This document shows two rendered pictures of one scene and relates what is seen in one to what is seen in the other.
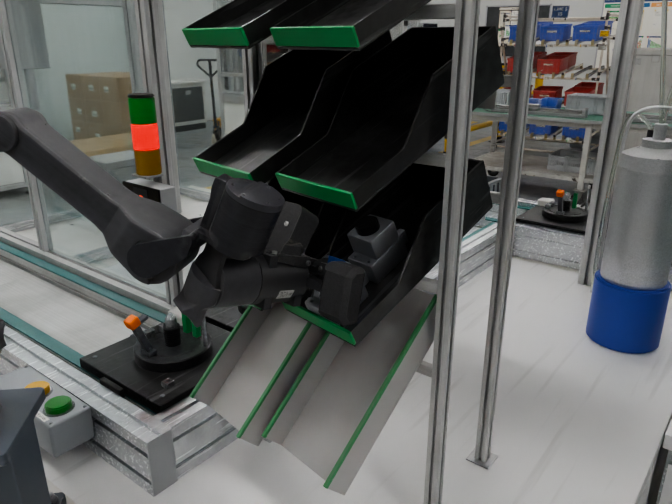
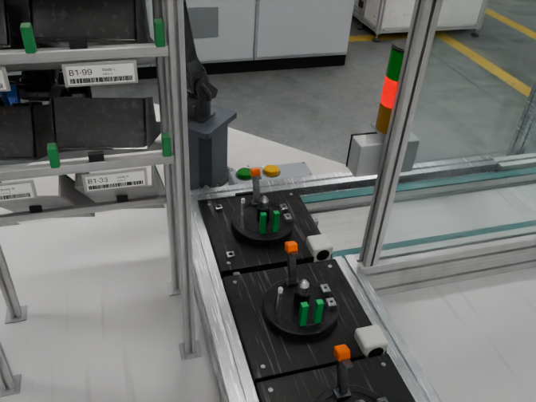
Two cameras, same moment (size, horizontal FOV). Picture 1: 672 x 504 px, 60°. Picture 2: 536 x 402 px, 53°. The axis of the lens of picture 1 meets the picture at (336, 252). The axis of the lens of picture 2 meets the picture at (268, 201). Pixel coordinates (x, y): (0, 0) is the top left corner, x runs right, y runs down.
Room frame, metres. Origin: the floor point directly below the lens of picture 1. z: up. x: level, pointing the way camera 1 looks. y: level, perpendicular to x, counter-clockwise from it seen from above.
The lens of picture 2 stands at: (1.47, -0.46, 1.72)
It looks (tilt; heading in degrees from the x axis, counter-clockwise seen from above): 37 degrees down; 123
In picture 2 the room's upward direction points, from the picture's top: 4 degrees clockwise
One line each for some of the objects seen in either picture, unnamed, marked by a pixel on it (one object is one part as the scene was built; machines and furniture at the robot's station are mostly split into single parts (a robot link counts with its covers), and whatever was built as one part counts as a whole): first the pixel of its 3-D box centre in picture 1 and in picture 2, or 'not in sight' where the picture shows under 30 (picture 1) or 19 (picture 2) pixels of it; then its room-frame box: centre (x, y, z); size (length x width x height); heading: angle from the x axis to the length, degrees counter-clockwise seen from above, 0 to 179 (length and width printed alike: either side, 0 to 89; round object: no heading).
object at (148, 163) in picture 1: (148, 161); (392, 116); (1.17, 0.38, 1.28); 0.05 x 0.05 x 0.05
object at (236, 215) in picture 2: (173, 347); (262, 222); (0.96, 0.30, 0.98); 0.14 x 0.14 x 0.02
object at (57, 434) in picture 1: (40, 407); (270, 181); (0.84, 0.50, 0.93); 0.21 x 0.07 x 0.06; 52
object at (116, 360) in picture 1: (174, 356); (262, 229); (0.96, 0.30, 0.96); 0.24 x 0.24 x 0.02; 52
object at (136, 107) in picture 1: (142, 110); (403, 63); (1.17, 0.38, 1.38); 0.05 x 0.05 x 0.05
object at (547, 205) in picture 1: (566, 203); not in sight; (1.84, -0.75, 1.01); 0.24 x 0.24 x 0.13; 52
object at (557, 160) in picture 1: (584, 162); not in sight; (5.69, -2.42, 0.36); 0.60 x 0.40 x 0.15; 55
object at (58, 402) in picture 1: (58, 407); (245, 175); (0.80, 0.44, 0.96); 0.04 x 0.04 x 0.02
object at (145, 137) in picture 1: (145, 136); (397, 90); (1.17, 0.38, 1.33); 0.05 x 0.05 x 0.05
